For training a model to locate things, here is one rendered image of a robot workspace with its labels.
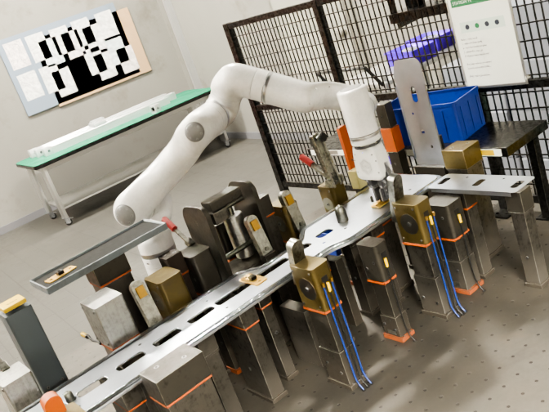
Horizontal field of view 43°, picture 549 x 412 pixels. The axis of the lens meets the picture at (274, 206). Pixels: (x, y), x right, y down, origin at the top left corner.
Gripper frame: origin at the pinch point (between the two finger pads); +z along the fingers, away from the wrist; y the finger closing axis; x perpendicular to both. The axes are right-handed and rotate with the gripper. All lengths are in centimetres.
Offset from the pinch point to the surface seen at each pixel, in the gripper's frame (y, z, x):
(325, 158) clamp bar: -20.0, -10.2, 0.2
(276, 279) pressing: 2.3, 3.2, -44.2
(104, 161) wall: -650, 77, 178
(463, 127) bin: 1.0, -4.1, 39.7
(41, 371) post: -35, 7, -97
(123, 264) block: -35, -8, -66
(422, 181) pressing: 2.6, 3.1, 14.4
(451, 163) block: 6.9, 1.0, 23.6
